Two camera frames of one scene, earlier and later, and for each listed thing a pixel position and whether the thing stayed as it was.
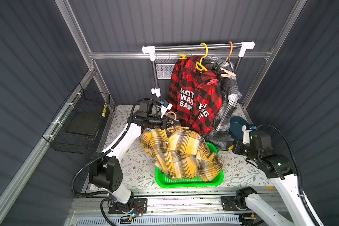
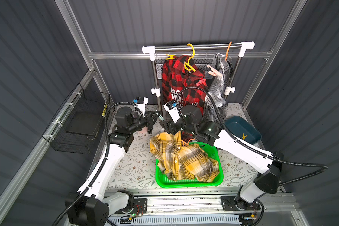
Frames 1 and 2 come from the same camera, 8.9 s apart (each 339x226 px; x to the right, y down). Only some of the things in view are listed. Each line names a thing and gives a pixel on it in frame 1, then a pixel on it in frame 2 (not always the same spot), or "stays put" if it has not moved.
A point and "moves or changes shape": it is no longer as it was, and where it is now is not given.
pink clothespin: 228,74 -> 214,72
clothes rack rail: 242,46 stays put
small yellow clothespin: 183,57 -> 171,57
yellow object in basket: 104,110 stays put
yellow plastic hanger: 198,65 -> 187,66
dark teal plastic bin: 236,126 stays put
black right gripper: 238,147 -> 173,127
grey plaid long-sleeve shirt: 224,72 -> 217,91
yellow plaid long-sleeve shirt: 182,153 moves or changes shape
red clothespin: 214,80 -> 201,81
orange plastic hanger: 170,129 moves or changes shape
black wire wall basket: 74,128 stays put
